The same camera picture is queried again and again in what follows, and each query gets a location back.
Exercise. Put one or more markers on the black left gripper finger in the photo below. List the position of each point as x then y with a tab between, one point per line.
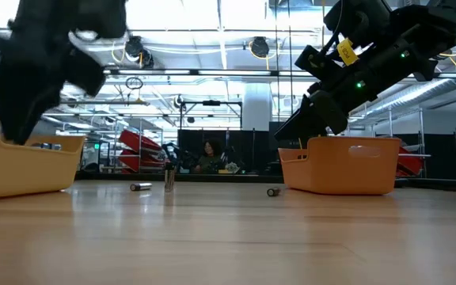
14	118
42	112

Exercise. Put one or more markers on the person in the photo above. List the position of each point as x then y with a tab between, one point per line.
210	160

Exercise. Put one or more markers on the black round ceiling fixture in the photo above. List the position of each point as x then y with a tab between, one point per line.
135	46
259	46

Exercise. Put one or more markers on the red stacked shelf bins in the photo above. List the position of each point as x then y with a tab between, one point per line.
408	164
137	140

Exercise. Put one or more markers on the black partition panel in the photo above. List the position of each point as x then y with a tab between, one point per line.
449	154
244	150

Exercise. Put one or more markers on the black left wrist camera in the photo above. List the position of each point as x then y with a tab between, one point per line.
87	71

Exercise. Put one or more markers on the black gantry frame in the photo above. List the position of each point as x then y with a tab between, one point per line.
211	103

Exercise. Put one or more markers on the neighbouring station black robot arm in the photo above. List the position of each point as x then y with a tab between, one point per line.
176	154

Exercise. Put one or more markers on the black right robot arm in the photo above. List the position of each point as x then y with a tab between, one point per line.
430	31

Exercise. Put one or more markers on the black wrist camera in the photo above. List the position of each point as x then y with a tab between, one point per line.
87	71
311	61

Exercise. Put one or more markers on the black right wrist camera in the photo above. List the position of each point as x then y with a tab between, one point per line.
311	61

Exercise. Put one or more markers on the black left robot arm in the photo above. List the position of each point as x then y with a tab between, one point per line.
93	16

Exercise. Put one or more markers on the silver ventilation duct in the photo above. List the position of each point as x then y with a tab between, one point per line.
418	93

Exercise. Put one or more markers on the orange plastic bin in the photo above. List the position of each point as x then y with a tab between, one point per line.
339	174

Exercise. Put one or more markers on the metal shelf rack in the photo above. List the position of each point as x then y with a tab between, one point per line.
421	130

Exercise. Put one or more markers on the silver cylindrical battery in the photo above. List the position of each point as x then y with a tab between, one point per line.
169	177
141	186
40	146

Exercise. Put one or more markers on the white square pillar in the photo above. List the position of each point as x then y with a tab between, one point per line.
256	107

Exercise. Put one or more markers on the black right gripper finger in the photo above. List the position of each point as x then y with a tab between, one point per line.
297	122
331	115

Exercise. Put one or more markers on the yellow plastic bin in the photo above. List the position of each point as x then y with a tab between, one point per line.
22	170

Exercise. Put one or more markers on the small dark cylindrical battery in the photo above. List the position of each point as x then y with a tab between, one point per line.
273	192

